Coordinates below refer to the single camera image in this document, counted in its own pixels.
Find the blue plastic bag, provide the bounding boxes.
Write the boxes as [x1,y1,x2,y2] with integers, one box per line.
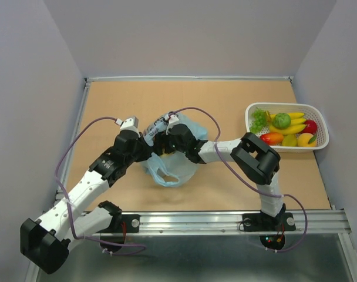
[140,113,198,187]

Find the yellow pear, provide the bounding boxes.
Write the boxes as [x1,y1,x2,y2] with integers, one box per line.
[160,152,175,157]

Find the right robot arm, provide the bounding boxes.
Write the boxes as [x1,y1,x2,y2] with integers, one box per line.
[153,123,286,231]

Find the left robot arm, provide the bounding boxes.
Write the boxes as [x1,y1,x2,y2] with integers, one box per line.
[20,126,145,274]

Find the green round fruit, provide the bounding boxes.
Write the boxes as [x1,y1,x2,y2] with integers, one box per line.
[272,113,291,129]

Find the green grapes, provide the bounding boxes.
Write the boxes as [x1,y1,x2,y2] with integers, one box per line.
[250,108,267,134]

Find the red orange mango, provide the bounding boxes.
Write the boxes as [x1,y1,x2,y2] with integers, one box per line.
[260,132,284,146]

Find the yellow green starfruit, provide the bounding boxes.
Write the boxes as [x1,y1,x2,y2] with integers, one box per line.
[282,135,298,147]

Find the white perforated basket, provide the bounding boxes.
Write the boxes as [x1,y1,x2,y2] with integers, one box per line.
[245,102,329,153]

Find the yellow bananas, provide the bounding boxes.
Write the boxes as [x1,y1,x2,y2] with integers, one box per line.
[268,112,306,135]

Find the orange peach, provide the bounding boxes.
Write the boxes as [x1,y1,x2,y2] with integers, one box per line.
[297,133,317,147]

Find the red apple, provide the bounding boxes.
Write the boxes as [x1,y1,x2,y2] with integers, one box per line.
[301,119,318,135]

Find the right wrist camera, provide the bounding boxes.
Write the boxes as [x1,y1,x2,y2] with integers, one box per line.
[166,114,180,135]

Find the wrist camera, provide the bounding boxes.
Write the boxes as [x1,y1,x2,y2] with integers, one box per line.
[115,116,139,133]
[166,114,180,135]

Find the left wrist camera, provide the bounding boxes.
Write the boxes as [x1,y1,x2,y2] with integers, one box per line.
[115,116,139,133]

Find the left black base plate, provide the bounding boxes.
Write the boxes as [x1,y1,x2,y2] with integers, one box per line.
[99,214,140,234]

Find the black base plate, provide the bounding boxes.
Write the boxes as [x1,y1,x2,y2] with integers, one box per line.
[99,214,140,234]
[241,212,296,232]

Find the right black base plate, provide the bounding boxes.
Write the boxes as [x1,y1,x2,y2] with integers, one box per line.
[241,212,296,232]

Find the aluminium mounting rail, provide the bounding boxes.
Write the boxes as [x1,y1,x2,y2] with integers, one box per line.
[66,207,351,238]

